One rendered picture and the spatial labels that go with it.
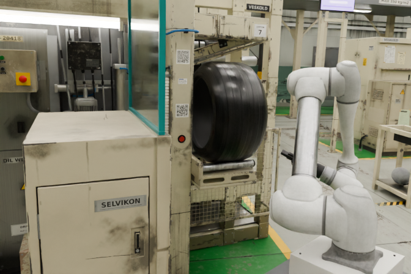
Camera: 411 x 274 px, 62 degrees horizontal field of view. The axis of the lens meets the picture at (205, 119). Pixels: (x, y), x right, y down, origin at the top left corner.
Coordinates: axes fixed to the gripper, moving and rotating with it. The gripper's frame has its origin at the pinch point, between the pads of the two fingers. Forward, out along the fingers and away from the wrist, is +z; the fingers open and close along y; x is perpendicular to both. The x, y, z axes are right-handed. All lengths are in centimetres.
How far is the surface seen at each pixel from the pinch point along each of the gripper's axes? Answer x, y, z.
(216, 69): 1, -29, 54
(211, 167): -20.9, 16.9, 33.1
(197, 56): 33, -13, 81
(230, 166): -11.9, 16.9, 24.9
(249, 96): -2.1, -24.1, 30.5
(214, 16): 38, -41, 78
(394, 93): 428, 119, -94
